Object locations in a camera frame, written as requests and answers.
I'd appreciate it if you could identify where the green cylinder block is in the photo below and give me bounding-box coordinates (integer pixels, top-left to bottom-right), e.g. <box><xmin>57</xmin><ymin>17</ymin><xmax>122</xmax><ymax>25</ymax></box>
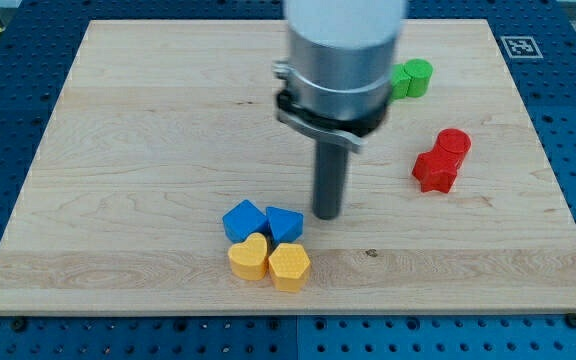
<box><xmin>404</xmin><ymin>58</ymin><xmax>433</xmax><ymax>98</ymax></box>

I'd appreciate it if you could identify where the red star block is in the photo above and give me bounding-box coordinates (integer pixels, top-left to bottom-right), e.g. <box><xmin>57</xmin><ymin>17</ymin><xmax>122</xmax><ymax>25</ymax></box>
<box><xmin>412</xmin><ymin>151</ymin><xmax>462</xmax><ymax>193</ymax></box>

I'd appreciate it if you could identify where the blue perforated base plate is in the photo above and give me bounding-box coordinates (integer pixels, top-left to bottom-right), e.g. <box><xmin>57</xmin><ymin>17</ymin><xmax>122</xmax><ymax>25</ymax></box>
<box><xmin>0</xmin><ymin>0</ymin><xmax>576</xmax><ymax>359</ymax></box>

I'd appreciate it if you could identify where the blue triangle block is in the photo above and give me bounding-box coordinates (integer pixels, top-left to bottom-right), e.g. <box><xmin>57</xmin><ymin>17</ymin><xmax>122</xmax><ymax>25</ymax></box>
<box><xmin>266</xmin><ymin>207</ymin><xmax>304</xmax><ymax>245</ymax></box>

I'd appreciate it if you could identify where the white fiducial marker tag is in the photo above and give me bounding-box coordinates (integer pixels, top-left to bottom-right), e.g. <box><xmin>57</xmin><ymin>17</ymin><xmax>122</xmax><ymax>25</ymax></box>
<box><xmin>500</xmin><ymin>36</ymin><xmax>543</xmax><ymax>59</ymax></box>

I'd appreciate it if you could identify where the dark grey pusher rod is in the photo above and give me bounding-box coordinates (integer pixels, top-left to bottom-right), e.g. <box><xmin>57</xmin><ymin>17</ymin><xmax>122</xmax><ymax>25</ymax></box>
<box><xmin>312</xmin><ymin>142</ymin><xmax>349</xmax><ymax>220</ymax></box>

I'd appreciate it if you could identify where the red cylinder block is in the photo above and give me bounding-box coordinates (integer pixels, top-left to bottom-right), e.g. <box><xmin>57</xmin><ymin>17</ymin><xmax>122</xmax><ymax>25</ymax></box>
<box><xmin>435</xmin><ymin>128</ymin><xmax>472</xmax><ymax>170</ymax></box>

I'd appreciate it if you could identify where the green block behind arm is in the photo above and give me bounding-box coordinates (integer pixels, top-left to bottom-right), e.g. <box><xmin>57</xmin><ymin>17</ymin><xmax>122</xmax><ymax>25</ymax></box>
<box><xmin>390</xmin><ymin>64</ymin><xmax>411</xmax><ymax>101</ymax></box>

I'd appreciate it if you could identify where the silver robot arm cylinder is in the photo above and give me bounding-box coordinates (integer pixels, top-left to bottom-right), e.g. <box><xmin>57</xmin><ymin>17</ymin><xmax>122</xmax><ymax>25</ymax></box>
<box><xmin>273</xmin><ymin>0</ymin><xmax>408</xmax><ymax>153</ymax></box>

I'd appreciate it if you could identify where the blue cube block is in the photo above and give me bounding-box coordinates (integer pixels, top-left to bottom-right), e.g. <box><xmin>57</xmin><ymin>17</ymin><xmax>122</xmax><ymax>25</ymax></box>
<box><xmin>222</xmin><ymin>199</ymin><xmax>269</xmax><ymax>243</ymax></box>

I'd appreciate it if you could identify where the light wooden board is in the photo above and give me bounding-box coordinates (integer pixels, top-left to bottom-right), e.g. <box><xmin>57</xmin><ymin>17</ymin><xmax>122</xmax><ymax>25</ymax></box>
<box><xmin>0</xmin><ymin>19</ymin><xmax>576</xmax><ymax>316</ymax></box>

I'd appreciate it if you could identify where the yellow hexagon block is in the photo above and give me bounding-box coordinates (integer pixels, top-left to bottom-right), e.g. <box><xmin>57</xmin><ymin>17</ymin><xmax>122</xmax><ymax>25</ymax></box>
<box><xmin>268</xmin><ymin>243</ymin><xmax>311</xmax><ymax>293</ymax></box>

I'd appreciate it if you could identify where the yellow heart block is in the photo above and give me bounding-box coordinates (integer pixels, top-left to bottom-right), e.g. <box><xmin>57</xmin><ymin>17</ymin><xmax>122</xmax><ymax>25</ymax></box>
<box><xmin>227</xmin><ymin>232</ymin><xmax>268</xmax><ymax>281</ymax></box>

